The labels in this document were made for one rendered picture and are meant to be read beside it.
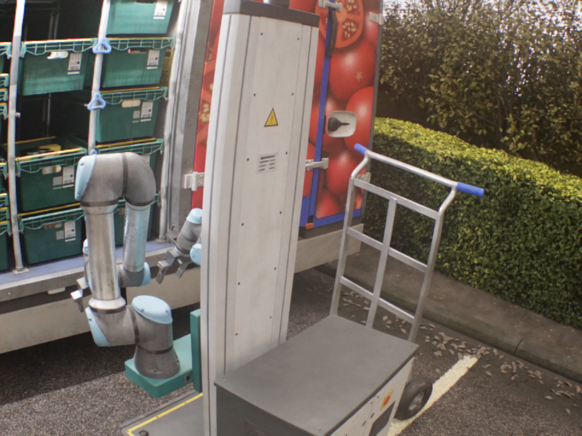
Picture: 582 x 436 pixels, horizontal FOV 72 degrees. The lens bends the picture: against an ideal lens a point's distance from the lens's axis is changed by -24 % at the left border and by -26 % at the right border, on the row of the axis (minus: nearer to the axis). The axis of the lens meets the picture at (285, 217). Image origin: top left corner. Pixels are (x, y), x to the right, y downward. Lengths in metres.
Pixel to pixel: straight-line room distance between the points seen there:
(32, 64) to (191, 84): 0.86
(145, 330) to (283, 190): 0.55
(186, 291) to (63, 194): 0.90
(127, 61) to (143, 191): 1.17
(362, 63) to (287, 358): 2.30
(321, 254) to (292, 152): 2.04
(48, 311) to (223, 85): 1.52
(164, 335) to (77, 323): 1.09
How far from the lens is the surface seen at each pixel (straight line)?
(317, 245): 3.33
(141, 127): 2.48
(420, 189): 4.13
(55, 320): 2.39
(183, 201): 2.51
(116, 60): 2.36
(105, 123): 2.38
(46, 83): 2.23
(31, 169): 2.26
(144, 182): 1.31
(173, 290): 2.66
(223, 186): 1.22
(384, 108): 6.86
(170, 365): 1.47
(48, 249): 2.41
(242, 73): 1.19
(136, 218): 1.40
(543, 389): 3.12
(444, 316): 3.51
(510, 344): 3.36
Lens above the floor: 1.63
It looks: 18 degrees down
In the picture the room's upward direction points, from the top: 6 degrees clockwise
